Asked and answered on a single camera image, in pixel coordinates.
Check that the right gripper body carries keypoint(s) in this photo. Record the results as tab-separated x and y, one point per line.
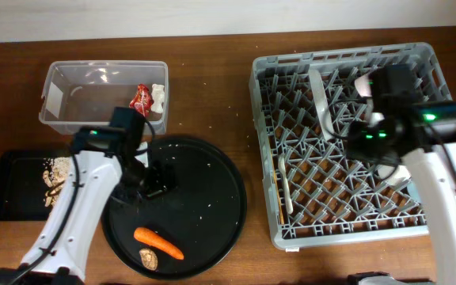
361	146

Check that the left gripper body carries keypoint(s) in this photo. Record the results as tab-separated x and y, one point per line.
150	179

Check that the small white cup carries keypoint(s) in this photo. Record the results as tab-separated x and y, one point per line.
393	175

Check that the white shallow bowl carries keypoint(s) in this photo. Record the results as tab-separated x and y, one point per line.
363	85

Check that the red snack wrapper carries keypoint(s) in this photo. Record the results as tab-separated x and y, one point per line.
142	100

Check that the white tissue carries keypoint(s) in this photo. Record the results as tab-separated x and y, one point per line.
158	96

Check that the grey plate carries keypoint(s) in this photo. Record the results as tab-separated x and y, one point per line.
321	103

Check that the rice and peanut shells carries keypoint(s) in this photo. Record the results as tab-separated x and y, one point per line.
56	171

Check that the white plastic fork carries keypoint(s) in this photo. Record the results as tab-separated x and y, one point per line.
286	189

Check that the blue plastic cup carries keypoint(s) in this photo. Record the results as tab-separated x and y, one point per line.
413	192

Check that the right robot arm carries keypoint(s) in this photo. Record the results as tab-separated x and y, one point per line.
421	136

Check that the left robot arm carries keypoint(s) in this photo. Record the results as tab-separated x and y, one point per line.
102	159

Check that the grey dishwasher rack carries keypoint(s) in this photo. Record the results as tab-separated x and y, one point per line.
336	199

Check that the round black tray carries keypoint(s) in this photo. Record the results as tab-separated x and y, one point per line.
203	217

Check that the orange carrot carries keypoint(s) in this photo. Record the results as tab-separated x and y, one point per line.
151	238

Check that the brown mushroom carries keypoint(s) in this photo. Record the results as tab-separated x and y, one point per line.
149	259

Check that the clear plastic bin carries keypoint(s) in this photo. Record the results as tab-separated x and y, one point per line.
78	93

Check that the black rectangular tray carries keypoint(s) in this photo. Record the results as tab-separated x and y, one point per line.
22	187

